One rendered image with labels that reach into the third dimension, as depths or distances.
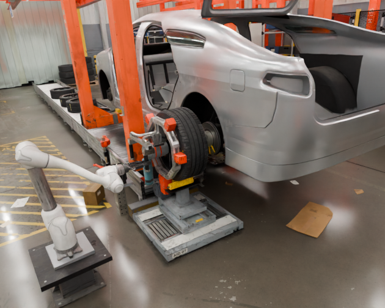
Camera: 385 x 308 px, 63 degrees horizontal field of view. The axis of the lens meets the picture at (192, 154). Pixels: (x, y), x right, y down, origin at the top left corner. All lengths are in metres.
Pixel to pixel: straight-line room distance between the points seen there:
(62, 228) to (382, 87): 3.18
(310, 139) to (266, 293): 1.16
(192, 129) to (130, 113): 0.71
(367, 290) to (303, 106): 1.44
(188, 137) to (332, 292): 1.59
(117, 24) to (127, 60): 0.31
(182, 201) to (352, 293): 1.59
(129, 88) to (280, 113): 1.48
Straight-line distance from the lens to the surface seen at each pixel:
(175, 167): 2.63
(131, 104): 3.04
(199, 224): 2.99
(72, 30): 4.83
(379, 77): 3.68
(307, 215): 3.44
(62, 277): 2.47
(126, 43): 2.98
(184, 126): 2.62
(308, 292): 2.63
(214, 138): 2.91
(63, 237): 2.49
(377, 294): 2.78
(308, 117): 2.19
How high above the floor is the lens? 1.82
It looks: 22 degrees down
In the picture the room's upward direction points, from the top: 3 degrees counter-clockwise
